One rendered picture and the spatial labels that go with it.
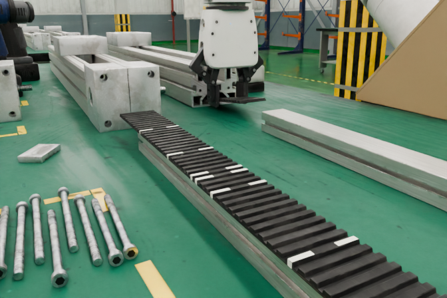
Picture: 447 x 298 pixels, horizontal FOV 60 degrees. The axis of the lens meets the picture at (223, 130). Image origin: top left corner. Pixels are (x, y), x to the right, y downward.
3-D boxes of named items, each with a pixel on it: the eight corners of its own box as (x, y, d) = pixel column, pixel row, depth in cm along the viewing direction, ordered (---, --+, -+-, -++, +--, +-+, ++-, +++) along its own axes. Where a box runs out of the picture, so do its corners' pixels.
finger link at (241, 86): (243, 68, 70) (243, 104, 72) (259, 66, 72) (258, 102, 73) (235, 66, 73) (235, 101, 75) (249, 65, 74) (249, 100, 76)
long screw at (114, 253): (124, 265, 27) (123, 252, 27) (110, 269, 27) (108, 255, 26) (100, 205, 36) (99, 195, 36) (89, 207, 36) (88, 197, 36)
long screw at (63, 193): (58, 197, 38) (56, 187, 37) (68, 195, 38) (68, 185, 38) (67, 257, 28) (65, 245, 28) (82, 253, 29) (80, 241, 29)
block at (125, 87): (176, 122, 65) (173, 64, 62) (99, 132, 59) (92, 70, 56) (158, 112, 72) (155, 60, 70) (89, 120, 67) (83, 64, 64)
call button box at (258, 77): (265, 91, 92) (265, 64, 90) (228, 95, 87) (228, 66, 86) (247, 86, 99) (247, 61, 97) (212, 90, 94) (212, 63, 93)
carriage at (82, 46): (109, 64, 97) (106, 36, 95) (62, 67, 92) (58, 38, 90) (97, 59, 111) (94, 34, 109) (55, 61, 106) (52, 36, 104)
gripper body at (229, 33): (209, -1, 62) (211, 70, 65) (263, 0, 66) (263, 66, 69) (191, 2, 68) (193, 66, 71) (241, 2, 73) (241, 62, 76)
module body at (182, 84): (237, 102, 80) (237, 60, 77) (191, 108, 75) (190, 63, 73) (133, 64, 148) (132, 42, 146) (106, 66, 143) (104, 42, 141)
